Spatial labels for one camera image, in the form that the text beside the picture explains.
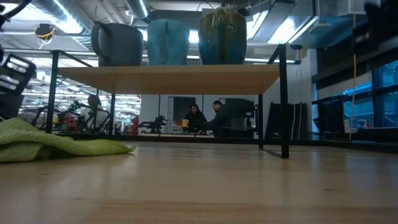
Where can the dark grey mug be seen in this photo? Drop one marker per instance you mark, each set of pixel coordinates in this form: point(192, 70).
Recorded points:
point(119, 45)

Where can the light blue faceted mug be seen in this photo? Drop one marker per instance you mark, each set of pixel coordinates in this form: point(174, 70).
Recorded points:
point(168, 43)

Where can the green brown glazed mug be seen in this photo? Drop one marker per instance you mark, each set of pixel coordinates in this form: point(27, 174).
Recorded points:
point(222, 37)

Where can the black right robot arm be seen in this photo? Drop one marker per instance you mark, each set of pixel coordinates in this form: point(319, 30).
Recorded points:
point(381, 21)

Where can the black background robot arm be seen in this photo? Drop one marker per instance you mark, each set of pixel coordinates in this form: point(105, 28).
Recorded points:
point(154, 126)

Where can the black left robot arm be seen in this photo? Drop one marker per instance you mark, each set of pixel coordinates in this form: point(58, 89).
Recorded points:
point(9, 12)

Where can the black round ceiling fixture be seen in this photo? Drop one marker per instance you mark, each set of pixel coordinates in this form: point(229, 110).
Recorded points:
point(45, 31)

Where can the green microfibre cloth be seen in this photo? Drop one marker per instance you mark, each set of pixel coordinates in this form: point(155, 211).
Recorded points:
point(46, 140)

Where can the person in white top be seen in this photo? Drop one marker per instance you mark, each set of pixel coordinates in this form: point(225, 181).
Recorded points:
point(94, 113)

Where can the red background object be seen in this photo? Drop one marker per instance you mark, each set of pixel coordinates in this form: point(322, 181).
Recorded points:
point(135, 126)

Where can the yellow mug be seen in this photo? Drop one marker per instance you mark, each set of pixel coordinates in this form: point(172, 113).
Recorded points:
point(185, 123)

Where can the person leaning forward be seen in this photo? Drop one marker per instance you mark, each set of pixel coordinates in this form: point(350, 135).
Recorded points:
point(217, 119)

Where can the black machine on table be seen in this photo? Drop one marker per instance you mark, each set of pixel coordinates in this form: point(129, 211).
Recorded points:
point(241, 116)

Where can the black leaning panels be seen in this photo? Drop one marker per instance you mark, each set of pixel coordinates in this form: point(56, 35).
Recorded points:
point(293, 121)

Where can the black perforated rack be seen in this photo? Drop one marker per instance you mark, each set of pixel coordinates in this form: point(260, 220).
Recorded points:
point(331, 119)

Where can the silver ceiling duct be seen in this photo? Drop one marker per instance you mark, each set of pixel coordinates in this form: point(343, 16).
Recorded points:
point(136, 7)

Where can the wooden shelf with black frame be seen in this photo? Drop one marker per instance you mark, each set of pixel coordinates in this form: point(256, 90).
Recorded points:
point(174, 79)

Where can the person facing camera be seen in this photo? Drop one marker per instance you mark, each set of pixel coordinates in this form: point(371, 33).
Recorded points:
point(195, 119)

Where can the black table edge rail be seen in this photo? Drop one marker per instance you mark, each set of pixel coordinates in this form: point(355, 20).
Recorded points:
point(357, 145)

